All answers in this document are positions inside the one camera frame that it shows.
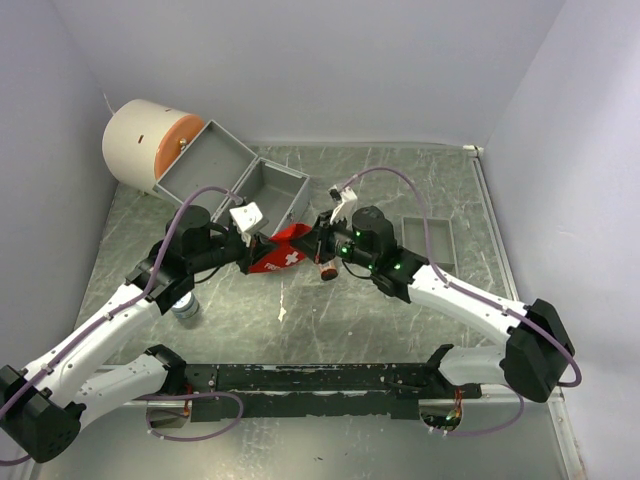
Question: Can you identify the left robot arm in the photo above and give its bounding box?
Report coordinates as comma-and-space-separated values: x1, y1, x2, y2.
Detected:
1, 202, 268, 463

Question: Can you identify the brown medicine bottle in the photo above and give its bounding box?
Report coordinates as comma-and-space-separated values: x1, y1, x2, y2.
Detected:
318, 260, 339, 282

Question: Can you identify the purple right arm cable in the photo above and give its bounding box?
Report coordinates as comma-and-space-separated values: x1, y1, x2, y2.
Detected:
344, 167, 584, 436

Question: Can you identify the grey divided tray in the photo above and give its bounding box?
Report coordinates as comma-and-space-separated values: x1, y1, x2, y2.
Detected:
401, 216, 458, 276

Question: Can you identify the aluminium frame rail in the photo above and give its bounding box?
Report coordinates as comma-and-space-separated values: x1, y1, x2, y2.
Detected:
141, 356, 566, 403

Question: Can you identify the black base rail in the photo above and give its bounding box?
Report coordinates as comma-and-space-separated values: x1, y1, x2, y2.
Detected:
142, 344, 484, 424

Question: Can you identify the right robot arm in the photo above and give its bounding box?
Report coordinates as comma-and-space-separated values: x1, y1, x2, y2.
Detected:
291, 207, 575, 403

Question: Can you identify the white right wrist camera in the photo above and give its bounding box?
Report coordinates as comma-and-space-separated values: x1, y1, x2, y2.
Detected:
329, 185, 358, 225

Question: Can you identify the red first aid pouch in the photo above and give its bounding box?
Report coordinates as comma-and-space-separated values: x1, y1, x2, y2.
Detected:
248, 223, 312, 274

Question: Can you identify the white round jar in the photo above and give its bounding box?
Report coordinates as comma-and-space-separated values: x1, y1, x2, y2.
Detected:
170, 292, 200, 322

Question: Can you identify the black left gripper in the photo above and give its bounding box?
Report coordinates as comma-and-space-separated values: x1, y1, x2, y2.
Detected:
189, 228, 280, 274

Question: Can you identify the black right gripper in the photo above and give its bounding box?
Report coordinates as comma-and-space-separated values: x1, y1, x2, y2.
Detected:
292, 209, 376, 270

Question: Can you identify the white cylinder with orange face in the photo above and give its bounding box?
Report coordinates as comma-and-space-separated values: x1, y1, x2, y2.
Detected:
102, 99, 205, 195

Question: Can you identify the grey metal case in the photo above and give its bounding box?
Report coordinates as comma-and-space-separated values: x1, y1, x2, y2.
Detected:
153, 120, 310, 237

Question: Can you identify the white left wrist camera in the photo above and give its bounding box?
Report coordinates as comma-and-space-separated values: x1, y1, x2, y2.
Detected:
229, 202, 268, 247

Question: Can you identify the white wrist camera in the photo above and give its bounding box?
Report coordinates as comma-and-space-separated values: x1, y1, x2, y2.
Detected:
329, 185, 358, 225
229, 202, 268, 247

